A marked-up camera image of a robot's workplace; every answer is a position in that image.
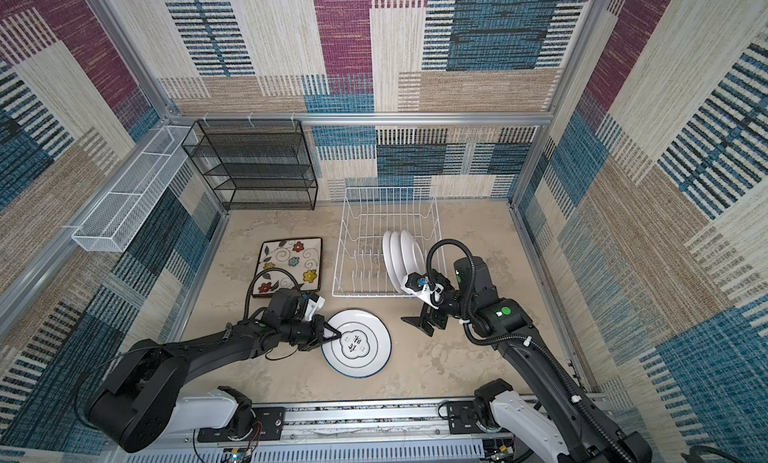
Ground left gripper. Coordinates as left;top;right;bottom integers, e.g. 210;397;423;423
280;314;342;349

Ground white round plate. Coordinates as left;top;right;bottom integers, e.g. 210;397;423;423
382;231;403;294
390;230;426;285
322;309;393;379

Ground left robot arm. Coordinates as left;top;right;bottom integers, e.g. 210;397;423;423
84;288;342;453

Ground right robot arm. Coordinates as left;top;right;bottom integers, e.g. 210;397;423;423
398;256;652;462

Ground black mesh shelf rack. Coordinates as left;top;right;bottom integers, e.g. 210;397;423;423
181;119;318;211

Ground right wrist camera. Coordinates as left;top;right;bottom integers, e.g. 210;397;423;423
401;273;444;309

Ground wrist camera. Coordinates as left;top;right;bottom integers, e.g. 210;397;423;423
303;293;325;322
401;273;444;309

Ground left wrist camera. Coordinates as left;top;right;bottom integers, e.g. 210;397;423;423
303;293;325;322

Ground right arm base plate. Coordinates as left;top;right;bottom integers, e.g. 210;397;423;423
438;398;500;435

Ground aluminium mounting rail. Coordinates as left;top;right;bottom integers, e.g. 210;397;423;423
101;397;539;462

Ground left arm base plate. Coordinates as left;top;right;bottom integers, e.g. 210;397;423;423
196;406;286;443

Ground white wire dish rack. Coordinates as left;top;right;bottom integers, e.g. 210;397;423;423
332;186;442;298

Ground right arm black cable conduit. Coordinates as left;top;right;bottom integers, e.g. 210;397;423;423
424;238;637;463

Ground white wire wall basket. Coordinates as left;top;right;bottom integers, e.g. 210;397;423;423
72;125;190;253

